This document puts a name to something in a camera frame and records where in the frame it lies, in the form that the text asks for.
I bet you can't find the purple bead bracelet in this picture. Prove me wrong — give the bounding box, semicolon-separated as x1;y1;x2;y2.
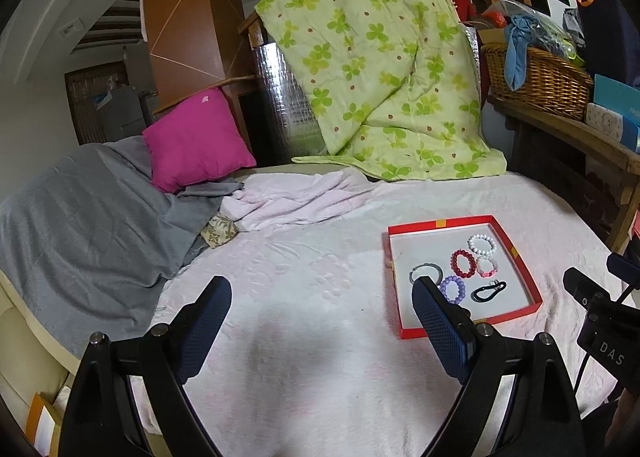
438;274;469;305

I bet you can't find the black hair tie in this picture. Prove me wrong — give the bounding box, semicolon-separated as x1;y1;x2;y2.
470;279;509;305

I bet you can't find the silver metal bangle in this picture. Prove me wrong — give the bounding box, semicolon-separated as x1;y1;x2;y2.
409;262;444;286

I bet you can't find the pink pearl bracelet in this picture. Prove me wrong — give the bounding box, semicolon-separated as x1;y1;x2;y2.
474;255;500;279

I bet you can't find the red bead bracelet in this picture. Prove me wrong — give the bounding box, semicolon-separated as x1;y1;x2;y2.
449;248;478;279

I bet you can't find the white bead bracelet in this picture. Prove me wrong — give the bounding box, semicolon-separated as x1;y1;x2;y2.
466;233;498;259

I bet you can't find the person's right hand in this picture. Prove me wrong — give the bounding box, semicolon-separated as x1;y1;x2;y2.
604;389;639;447

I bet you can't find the red shallow box tray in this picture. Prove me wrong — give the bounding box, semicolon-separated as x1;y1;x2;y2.
387;216;542;339

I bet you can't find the small patterned cloth pouch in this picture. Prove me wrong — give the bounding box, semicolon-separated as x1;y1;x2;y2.
200;214;239;249

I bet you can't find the pink textured blanket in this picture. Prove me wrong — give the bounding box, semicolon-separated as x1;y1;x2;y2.
154;173;622;456

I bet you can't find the wooden side table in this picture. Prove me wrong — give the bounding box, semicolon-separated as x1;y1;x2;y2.
488;96;639;255

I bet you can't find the grey bed sheet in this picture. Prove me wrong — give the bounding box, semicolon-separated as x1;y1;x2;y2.
1;136;241;357

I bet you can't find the white patterned box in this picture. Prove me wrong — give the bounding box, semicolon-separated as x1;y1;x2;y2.
585;103;624;142

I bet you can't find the blue cardboard box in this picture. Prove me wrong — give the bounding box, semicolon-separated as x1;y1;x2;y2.
590;75;640;154

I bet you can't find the magenta pillow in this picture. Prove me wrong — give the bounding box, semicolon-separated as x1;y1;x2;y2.
142;88;256;194

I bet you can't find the wicker basket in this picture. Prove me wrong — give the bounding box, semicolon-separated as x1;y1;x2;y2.
482;43;593;121

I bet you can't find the silver foil insulation panel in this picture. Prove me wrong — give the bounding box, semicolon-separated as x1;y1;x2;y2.
254;42;326;162

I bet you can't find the green clover quilt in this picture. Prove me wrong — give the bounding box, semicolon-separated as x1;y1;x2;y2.
255;0;506;181

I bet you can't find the blue cloth in basket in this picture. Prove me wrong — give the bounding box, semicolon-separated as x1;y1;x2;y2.
503;14;546;91

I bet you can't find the orange wooden pillar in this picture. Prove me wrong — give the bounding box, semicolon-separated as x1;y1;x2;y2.
142;0;253;105

